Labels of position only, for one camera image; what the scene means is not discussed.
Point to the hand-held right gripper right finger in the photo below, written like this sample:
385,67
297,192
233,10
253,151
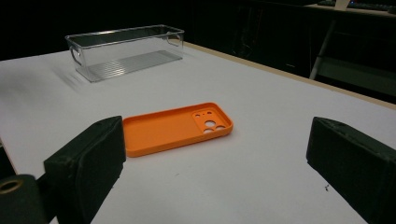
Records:
358,161

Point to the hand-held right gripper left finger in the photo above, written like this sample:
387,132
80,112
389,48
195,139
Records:
87,161

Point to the orange phone case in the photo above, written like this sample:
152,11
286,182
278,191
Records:
158,132

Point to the clear plastic storage bin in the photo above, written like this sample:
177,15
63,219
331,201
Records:
130,63

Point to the white-framed desk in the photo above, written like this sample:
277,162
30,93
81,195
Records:
355,74

